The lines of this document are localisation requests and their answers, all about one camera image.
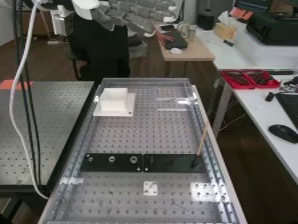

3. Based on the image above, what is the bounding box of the black printer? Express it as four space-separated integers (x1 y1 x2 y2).
245 11 298 47

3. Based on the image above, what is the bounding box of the black plate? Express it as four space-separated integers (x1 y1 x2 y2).
80 152 208 174

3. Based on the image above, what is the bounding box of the dark keyboard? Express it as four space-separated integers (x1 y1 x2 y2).
162 31 190 51

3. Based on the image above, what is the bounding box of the white cable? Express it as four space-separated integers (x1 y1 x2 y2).
8 0 51 201

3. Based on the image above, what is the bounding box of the black cable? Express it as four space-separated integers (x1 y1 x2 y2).
12 0 44 186

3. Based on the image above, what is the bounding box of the person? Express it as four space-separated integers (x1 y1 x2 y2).
67 12 177 86

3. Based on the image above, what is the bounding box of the tissue box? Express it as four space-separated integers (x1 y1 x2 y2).
213 11 237 42

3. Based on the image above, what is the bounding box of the thin stick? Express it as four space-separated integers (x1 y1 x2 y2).
190 114 216 169

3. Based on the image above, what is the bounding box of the clear box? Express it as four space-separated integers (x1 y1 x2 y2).
36 77 250 224

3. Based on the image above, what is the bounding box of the white flat slab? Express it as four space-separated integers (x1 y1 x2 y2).
92 92 137 118

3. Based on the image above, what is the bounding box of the wooden desk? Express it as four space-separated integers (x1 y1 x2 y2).
152 22 217 79

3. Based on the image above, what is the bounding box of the white computer mouse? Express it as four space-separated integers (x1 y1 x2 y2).
169 47 185 56

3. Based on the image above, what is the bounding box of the black keyboard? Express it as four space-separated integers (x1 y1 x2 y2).
275 92 298 132

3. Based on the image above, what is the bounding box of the red tray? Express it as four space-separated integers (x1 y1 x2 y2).
220 69 258 90
243 69 282 90

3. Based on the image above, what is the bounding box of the small white box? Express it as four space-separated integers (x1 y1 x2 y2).
97 86 130 113

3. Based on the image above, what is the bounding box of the small white square plate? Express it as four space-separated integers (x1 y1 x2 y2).
141 180 160 197

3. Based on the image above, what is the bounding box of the black computer mouse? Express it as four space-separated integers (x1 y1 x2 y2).
267 124 298 145

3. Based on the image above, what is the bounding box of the small black block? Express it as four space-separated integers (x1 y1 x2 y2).
265 91 277 103

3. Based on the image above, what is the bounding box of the white desk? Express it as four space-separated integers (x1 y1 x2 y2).
194 27 298 72
212 74 298 186

